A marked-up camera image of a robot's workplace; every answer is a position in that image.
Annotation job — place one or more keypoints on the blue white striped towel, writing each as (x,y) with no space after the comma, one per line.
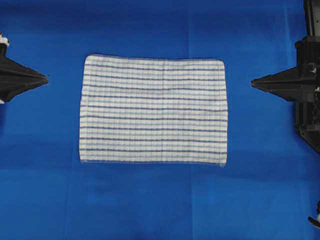
(153,110)

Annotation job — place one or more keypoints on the black white clamp at edge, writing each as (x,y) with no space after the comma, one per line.
(315,221)

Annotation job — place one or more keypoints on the blue table cloth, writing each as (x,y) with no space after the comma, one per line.
(270,183)

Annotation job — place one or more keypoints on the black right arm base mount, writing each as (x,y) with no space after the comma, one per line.
(311,134)

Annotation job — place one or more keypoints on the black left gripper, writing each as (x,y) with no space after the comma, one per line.
(10,68)

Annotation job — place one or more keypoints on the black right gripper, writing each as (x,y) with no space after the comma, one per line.
(307,70)

